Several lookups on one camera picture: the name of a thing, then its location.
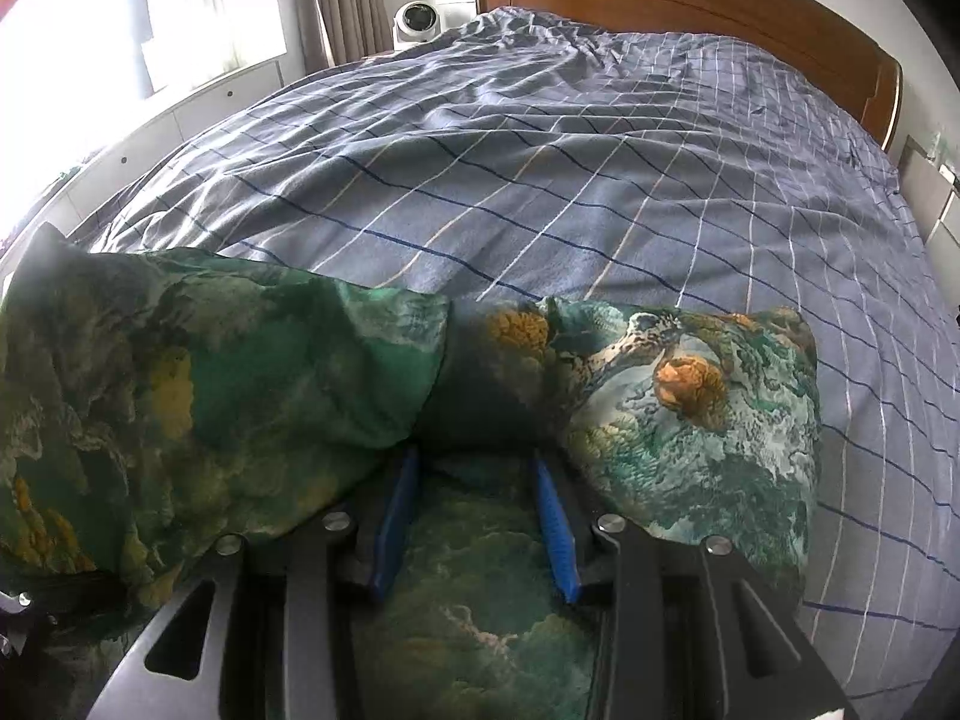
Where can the green cloud print jacket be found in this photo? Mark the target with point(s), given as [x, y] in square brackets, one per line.
[225, 390]

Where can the white desk with drawer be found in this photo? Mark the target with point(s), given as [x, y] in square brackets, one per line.
[930, 187]

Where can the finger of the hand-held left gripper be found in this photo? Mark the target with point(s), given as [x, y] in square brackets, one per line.
[21, 619]

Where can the small white fan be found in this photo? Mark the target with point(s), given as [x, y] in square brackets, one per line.
[416, 22]

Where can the white sheer curtain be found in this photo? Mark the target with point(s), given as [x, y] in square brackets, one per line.
[217, 0]

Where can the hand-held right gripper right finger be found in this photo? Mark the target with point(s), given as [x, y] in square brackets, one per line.
[559, 532]

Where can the blue checked bed cover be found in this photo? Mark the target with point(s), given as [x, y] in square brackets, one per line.
[562, 187]

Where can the beige curtain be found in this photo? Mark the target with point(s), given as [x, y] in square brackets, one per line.
[341, 0]

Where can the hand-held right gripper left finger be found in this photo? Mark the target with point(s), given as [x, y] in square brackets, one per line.
[396, 525]

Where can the white window cabinet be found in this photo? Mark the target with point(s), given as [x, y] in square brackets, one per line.
[187, 112]

